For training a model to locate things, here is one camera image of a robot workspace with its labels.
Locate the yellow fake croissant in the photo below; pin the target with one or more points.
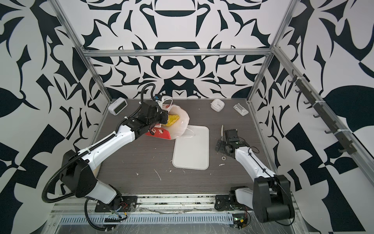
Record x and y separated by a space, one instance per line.
172 119

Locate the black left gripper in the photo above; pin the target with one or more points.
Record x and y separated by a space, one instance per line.
163 113

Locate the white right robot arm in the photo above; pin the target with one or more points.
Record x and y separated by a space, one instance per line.
270 197

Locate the white square analog clock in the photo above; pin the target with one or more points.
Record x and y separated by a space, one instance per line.
217 105

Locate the white plastic tray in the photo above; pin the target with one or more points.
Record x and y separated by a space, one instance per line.
191 150

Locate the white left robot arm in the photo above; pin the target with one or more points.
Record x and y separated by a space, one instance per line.
78 172

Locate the grey wall hook rack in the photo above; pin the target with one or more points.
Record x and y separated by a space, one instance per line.
325 113

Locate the white digital alarm clock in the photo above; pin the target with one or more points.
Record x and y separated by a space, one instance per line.
117 106

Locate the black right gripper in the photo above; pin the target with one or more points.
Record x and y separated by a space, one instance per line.
222 148

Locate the red patterned paper bag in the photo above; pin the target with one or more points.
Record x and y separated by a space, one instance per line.
176 130

